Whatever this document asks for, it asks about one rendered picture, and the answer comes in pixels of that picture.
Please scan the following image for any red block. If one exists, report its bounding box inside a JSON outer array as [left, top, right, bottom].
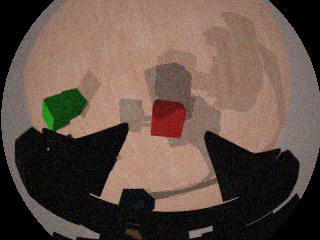
[[151, 100, 187, 139]]

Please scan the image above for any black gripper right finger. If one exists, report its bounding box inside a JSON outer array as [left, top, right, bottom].
[[204, 131, 281, 203]]

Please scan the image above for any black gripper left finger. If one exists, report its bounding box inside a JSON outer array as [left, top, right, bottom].
[[41, 121, 128, 197]]

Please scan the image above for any green block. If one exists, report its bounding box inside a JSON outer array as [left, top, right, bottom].
[[60, 88, 87, 120], [43, 93, 73, 132]]

